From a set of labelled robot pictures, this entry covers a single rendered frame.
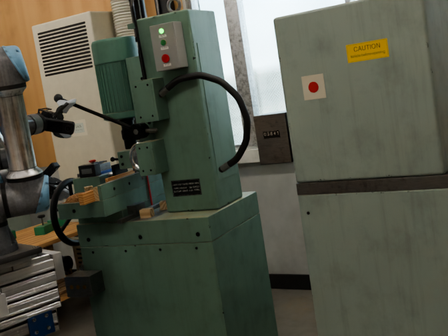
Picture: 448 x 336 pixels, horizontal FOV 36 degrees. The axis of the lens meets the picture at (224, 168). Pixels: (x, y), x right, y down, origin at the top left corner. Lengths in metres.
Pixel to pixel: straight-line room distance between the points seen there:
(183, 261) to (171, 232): 0.11
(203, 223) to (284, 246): 1.71
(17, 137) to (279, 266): 2.26
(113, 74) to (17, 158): 0.59
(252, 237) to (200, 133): 0.50
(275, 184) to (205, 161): 1.56
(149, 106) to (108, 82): 0.28
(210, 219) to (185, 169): 0.23
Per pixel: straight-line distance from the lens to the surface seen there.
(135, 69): 2.62
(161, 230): 2.49
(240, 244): 2.60
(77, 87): 4.40
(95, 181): 2.78
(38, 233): 4.27
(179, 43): 2.43
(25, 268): 2.33
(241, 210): 2.63
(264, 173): 4.01
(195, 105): 2.46
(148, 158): 2.47
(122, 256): 2.61
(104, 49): 2.67
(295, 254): 4.05
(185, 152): 2.50
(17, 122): 2.24
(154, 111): 2.45
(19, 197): 2.27
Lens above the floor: 1.23
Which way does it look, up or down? 7 degrees down
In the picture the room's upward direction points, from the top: 9 degrees counter-clockwise
